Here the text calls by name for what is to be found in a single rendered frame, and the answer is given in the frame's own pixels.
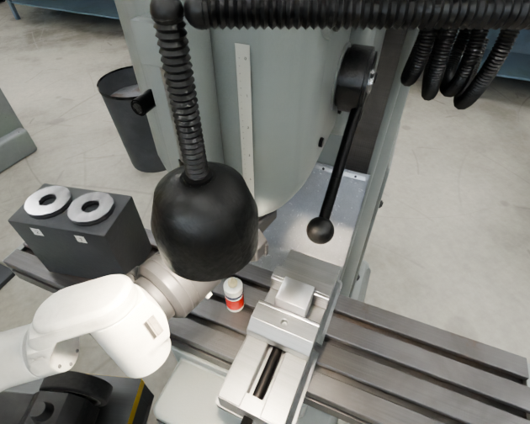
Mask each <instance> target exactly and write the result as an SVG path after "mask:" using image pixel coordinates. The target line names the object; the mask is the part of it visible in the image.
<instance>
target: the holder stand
mask: <svg viewBox="0 0 530 424"><path fill-rule="evenodd" d="M8 222H9V224H10V225H11V226H12V227H13V228H14V229H15V230H16V231H17V232H18V234H19V235H20V236H21V238H22V239H23V240H24V241H25V243H26V244H27V245H28V246H29V248H30V249H31V250H32V251H33V253H34V254H35V255H36V256H37V258H39V259H40V261H41V262H42V263H43V264H44V266H45V267H46V268H47V269H48V271H50V272H54V273H63V274H68V275H72V276H78V277H82V278H90V279H96V278H101V277H104V276H108V275H111V274H123V275H126V274H127V273H128V272H129V271H131V270H132V269H133V268H135V267H136V266H140V265H141V264H142V263H143V262H144V261H145V260H146V258H147V256H148V254H149V252H150V251H151V248H152V246H151V243H150V241H149V238H148V236H147V234H146V230H145V228H144V226H143V223H142V221H141V218H140V215H139V213H138V210H137V208H136V206H135V202H134V200H133V198H132V196H129V195H123V194H116V193H106V192H100V191H94V190H88V189H82V188H71V187H65V186H59V185H54V184H48V183H44V184H43V185H42V186H41V187H40V188H39V189H38V190H37V191H36V192H35V193H33V194H32V195H31V196H29V197H28V199H27V200H26V202H25V203H24V204H23V205H22V206H21V207H20V208H19V209H18V210H17V211H16V212H15V213H14V214H13V215H12V216H11V217H10V218H9V219H8Z"/></svg>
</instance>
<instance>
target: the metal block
mask: <svg viewBox="0 0 530 424"><path fill-rule="evenodd" d="M314 290H315V287H313V286H310V285H308V284H304V283H302V282H300V281H297V280H295V279H292V278H289V277H285V278H284V281H283V283H282V285H281V287H280V289H279V291H278V293H277V295H276V297H275V305H276V306H278V307H280V308H282V309H285V310H288V311H290V312H293V313H295V314H297V315H300V316H303V317H304V318H306V316H307V314H308V311H309V308H310V305H311V303H312V299H313V294H314Z"/></svg>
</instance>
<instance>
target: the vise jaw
mask: <svg viewBox="0 0 530 424"><path fill-rule="evenodd" d="M320 326H321V324H319V323H317V322H315V321H312V320H309V319H307V318H304V317H303V316H300V315H297V314H295V313H293V312H290V311H288V310H285V309H282V308H280V307H278V306H276V305H272V304H270V303H268V302H266V301H263V300H261V299H260V300H259V301H258V303H257V306H256V308H255V310H254V311H253V312H252V315H251V318H250V320H249V323H248V326H247V329H246V331H247V335H249V336H251V337H255V338H256V339H258V340H261V341H263V342H266V343H267V344H270V345H272V346H274V347H277V348H279V349H281V350H283V351H285V352H288V353H290V354H293V355H295V356H296V357H298V358H302V359H304V360H305V361H309V359H310V355H311V353H312V350H313V347H314V345H315V340H316V338H317V335H318V333H319V330H320Z"/></svg>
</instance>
